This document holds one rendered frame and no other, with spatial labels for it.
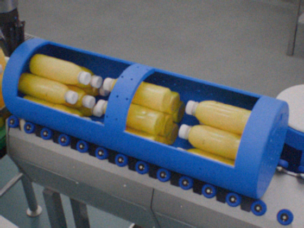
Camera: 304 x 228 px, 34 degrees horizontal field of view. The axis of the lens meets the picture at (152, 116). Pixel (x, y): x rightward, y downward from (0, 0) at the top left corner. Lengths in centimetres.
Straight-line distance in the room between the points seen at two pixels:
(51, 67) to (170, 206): 58
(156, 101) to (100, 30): 303
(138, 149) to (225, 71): 240
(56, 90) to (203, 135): 51
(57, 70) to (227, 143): 60
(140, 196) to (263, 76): 232
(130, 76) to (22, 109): 40
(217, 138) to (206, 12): 335
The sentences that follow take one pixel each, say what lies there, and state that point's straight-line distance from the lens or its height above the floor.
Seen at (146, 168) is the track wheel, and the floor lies 97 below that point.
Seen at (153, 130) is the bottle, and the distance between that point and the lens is 145.
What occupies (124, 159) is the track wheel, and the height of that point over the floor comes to 97.
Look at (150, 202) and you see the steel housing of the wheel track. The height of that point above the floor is 86.
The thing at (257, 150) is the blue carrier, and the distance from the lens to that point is 129.
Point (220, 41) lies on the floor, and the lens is 419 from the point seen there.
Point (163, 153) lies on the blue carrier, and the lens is 141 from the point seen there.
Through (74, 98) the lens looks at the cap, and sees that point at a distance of 162.
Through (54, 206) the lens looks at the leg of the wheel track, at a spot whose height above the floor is 56.
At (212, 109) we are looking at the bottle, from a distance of 139.
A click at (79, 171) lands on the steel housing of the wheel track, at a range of 171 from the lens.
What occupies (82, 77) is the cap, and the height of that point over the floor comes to 117.
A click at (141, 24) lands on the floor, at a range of 449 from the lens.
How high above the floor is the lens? 202
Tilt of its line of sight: 37 degrees down
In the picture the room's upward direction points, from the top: 3 degrees counter-clockwise
